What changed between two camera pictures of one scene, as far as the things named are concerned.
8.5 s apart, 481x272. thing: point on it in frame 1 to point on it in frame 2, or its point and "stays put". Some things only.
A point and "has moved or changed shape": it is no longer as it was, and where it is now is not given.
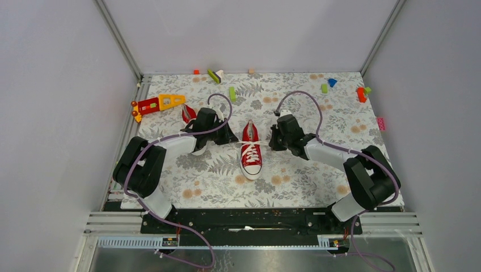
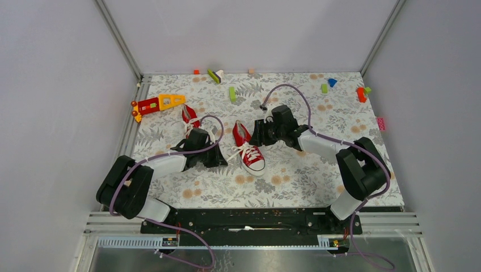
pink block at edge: x=381 y=123 stays put
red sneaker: x=188 y=113 stays put
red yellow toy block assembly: x=162 y=102 stays put
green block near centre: x=232 y=94 stays put
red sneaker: x=251 y=161 has moved or changed shape
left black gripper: x=228 y=136 to x=218 y=159
